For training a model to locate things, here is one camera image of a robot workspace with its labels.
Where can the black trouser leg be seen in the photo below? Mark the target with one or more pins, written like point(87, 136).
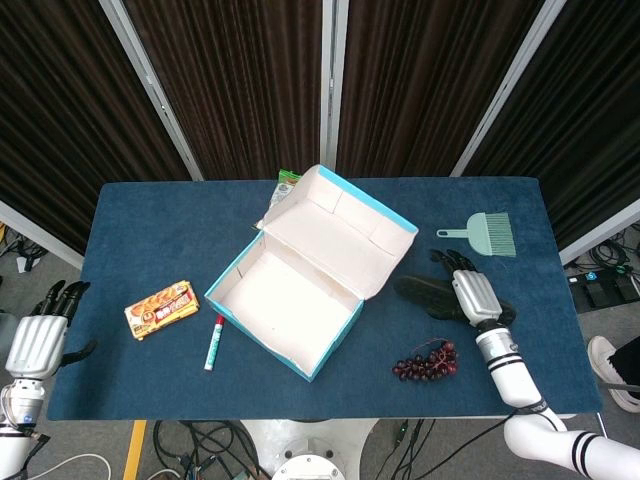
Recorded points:
point(630, 360)

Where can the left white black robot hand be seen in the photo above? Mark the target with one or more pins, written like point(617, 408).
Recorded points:
point(37, 345)

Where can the pale green hand brush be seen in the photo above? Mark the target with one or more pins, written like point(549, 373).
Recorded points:
point(482, 235)

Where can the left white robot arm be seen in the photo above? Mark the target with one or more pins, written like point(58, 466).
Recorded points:
point(20, 420)

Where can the blue table mat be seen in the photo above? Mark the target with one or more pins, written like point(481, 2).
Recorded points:
point(150, 235)

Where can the white sneaker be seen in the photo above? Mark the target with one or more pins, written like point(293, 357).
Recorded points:
point(602, 357)

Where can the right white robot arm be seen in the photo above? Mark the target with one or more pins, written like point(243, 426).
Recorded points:
point(515, 380)

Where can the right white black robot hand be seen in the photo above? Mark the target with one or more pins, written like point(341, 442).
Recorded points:
point(475, 295)

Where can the red-capped white marker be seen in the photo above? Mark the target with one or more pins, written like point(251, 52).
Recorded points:
point(214, 342)

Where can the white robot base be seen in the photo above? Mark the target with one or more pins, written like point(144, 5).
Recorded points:
point(310, 450)

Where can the green white snack bag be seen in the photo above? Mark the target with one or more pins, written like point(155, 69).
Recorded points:
point(285, 187)

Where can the brown curtain partition panel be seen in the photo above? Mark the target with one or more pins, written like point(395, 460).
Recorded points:
point(65, 125)
point(585, 125)
point(425, 85)
point(235, 85)

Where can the dark red grape bunch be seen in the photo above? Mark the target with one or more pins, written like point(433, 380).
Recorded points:
point(427, 365)

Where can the yellow red snack package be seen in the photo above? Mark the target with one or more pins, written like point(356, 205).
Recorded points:
point(161, 310)

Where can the teal cardboard shoe box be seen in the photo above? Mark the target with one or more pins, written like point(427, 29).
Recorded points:
point(280, 295)

